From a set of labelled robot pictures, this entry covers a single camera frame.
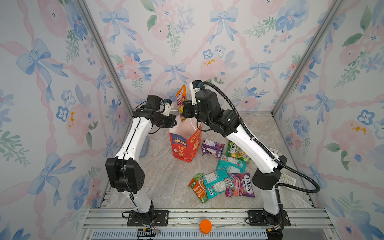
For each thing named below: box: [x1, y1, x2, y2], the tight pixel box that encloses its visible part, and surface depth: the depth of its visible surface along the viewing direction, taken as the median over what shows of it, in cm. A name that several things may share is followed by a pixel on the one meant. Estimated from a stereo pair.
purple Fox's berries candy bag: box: [225, 173, 255, 198], surface depth 82 cm
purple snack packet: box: [201, 138, 226, 158], surface depth 97 cm
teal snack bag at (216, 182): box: [203, 169, 235, 200], surface depth 83 cm
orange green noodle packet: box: [188, 172, 209, 204], surface depth 84 cm
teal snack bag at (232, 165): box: [216, 154, 247, 174], surface depth 92 cm
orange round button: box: [200, 219, 212, 234], surface depth 66 cm
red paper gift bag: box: [168, 117, 202, 163], surface depth 82 cm
